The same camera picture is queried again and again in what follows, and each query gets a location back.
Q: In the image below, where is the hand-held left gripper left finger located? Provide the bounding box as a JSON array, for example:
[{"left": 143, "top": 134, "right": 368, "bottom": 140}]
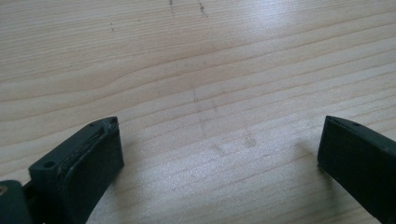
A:
[{"left": 23, "top": 116, "right": 125, "bottom": 224}]

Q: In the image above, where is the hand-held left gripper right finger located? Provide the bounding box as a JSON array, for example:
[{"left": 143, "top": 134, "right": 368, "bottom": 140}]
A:
[{"left": 317, "top": 115, "right": 396, "bottom": 224}]

